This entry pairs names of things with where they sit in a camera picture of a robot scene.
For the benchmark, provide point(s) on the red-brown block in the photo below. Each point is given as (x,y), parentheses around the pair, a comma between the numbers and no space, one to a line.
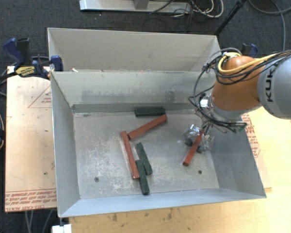
(190,154)
(148,127)
(129,154)

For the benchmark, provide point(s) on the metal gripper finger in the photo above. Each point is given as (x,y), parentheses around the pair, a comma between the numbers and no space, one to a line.
(190,135)
(206,142)

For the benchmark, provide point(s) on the black cylinder on white bracket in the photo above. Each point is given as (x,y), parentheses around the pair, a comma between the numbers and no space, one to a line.
(203,102)

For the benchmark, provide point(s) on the dark green flat block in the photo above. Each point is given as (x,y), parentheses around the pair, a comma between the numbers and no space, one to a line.
(143,178)
(144,157)
(150,111)

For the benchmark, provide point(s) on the brown cardboard board red print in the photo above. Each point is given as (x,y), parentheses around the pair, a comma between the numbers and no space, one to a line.
(26,135)

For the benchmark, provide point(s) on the grey metal bin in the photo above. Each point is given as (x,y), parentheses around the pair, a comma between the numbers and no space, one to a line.
(106,154)

